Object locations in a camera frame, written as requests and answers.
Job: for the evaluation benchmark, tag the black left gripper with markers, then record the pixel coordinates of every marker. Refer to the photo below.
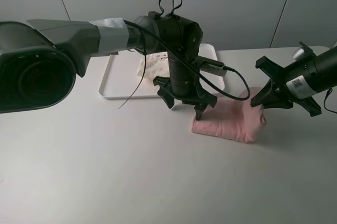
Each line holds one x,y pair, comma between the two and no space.
185,86

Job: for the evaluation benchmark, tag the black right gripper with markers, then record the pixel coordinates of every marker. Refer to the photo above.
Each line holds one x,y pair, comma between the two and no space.
283,90

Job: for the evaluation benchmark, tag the pink towel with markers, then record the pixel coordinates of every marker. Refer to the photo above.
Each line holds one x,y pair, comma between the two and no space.
231,120

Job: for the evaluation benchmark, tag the white towel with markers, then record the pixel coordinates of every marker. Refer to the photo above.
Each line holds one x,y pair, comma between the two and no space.
154,65

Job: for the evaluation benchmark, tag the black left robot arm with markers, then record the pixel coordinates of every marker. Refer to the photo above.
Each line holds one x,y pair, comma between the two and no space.
41,59

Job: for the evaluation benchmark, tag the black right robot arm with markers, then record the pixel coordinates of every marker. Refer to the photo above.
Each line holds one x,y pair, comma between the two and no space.
319,71

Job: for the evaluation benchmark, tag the white plastic tray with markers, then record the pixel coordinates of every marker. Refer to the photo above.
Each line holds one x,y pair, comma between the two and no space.
122,76

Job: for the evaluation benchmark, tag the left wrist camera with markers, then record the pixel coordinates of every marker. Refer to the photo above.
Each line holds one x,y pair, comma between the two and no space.
211,66

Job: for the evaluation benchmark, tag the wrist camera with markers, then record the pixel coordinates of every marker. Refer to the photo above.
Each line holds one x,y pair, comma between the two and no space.
303,52
211,66

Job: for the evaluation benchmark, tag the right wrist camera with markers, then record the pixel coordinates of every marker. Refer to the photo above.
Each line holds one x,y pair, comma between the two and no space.
303,52

